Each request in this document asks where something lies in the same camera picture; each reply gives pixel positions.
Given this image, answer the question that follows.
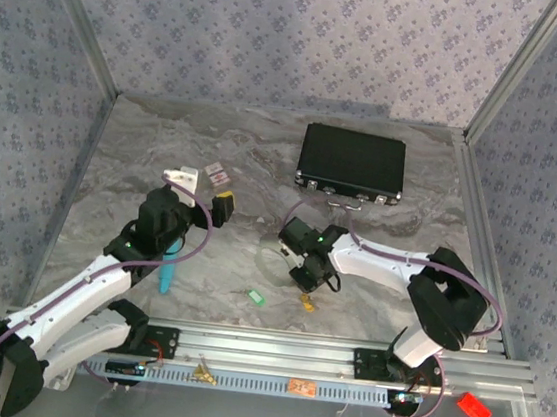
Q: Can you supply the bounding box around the green key tag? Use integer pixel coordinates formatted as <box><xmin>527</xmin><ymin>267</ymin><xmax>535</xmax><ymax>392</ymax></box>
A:
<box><xmin>244</xmin><ymin>287</ymin><xmax>269</xmax><ymax>309</ymax></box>

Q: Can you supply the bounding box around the small red white card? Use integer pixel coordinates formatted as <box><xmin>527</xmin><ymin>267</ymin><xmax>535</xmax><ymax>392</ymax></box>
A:
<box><xmin>202</xmin><ymin>158</ymin><xmax>233</xmax><ymax>190</ymax></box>

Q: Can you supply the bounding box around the turquoise plastic pen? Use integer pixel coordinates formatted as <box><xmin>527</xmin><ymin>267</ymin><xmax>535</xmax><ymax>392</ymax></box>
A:
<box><xmin>156</xmin><ymin>235</ymin><xmax>182</xmax><ymax>297</ymax></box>

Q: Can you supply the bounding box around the black aluminium case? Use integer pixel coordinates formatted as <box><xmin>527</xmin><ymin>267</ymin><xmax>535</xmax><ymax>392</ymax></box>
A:
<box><xmin>291</xmin><ymin>121</ymin><xmax>412</xmax><ymax>217</ymax></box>

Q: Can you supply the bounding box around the orange sticker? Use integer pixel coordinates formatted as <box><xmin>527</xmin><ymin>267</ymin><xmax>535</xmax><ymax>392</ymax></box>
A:
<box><xmin>285</xmin><ymin>377</ymin><xmax>318</xmax><ymax>399</ymax></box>

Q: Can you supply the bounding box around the gold triangular piece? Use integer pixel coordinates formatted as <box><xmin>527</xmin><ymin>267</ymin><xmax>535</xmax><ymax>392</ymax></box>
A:
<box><xmin>189</xmin><ymin>362</ymin><xmax>219</xmax><ymax>387</ymax></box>

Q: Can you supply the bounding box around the small circuit board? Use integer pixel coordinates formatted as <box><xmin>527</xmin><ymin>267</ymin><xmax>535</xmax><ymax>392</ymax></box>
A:
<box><xmin>389</xmin><ymin>389</ymin><xmax>424</xmax><ymax>408</ymax></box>
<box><xmin>105</xmin><ymin>358</ymin><xmax>147</xmax><ymax>378</ymax></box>

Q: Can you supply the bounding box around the red plastic block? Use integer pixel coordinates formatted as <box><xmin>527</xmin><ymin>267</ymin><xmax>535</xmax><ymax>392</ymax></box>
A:
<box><xmin>454</xmin><ymin>390</ymin><xmax>495</xmax><ymax>417</ymax></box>

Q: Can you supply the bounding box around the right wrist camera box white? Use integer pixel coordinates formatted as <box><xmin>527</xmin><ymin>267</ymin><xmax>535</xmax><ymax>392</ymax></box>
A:
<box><xmin>276</xmin><ymin>241</ymin><xmax>302</xmax><ymax>268</ymax></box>

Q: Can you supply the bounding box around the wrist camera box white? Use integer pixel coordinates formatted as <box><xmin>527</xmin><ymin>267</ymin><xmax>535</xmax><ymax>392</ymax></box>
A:
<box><xmin>276</xmin><ymin>241</ymin><xmax>302</xmax><ymax>268</ymax></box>
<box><xmin>159</xmin><ymin>163</ymin><xmax>202</xmax><ymax>208</ymax></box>

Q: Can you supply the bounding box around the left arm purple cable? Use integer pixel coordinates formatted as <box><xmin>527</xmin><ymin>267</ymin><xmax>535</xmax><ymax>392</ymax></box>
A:
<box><xmin>0</xmin><ymin>159</ymin><xmax>220</xmax><ymax>417</ymax></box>

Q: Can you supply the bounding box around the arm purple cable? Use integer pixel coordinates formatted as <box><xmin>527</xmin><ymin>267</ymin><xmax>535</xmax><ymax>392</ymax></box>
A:
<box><xmin>0</xmin><ymin>159</ymin><xmax>220</xmax><ymax>417</ymax></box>
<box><xmin>263</xmin><ymin>192</ymin><xmax>515</xmax><ymax>417</ymax></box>

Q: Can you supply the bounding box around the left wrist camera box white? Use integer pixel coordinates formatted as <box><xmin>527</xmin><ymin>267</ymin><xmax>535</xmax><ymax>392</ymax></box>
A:
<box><xmin>159</xmin><ymin>163</ymin><xmax>202</xmax><ymax>208</ymax></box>

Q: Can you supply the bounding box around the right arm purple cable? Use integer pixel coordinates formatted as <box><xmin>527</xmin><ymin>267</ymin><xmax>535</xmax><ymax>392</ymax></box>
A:
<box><xmin>263</xmin><ymin>192</ymin><xmax>515</xmax><ymax>417</ymax></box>

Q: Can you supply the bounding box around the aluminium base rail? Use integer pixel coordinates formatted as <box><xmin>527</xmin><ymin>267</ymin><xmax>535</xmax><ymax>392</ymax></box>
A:
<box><xmin>0</xmin><ymin>298</ymin><xmax>542</xmax><ymax>406</ymax></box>

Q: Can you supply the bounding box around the aluminium side rail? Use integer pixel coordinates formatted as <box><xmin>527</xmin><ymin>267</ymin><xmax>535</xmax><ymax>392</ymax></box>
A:
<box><xmin>25</xmin><ymin>84</ymin><xmax>122</xmax><ymax>312</ymax></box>
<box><xmin>430</xmin><ymin>130</ymin><xmax>539</xmax><ymax>360</ymax></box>

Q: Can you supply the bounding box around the slotted grey cable duct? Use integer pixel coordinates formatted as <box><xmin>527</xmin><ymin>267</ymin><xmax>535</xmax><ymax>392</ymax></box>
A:
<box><xmin>81</xmin><ymin>352</ymin><xmax>396</xmax><ymax>410</ymax></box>

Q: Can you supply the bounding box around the grey metal bracket plate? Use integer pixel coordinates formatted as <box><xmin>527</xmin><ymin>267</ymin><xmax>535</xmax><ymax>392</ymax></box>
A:
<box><xmin>44</xmin><ymin>361</ymin><xmax>76</xmax><ymax>392</ymax></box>

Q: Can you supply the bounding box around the aluminium frame post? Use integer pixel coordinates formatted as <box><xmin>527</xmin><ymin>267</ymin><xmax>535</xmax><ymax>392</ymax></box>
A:
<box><xmin>20</xmin><ymin>0</ymin><xmax>132</xmax><ymax>100</ymax></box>
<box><xmin>460</xmin><ymin>0</ymin><xmax>557</xmax><ymax>152</ymax></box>

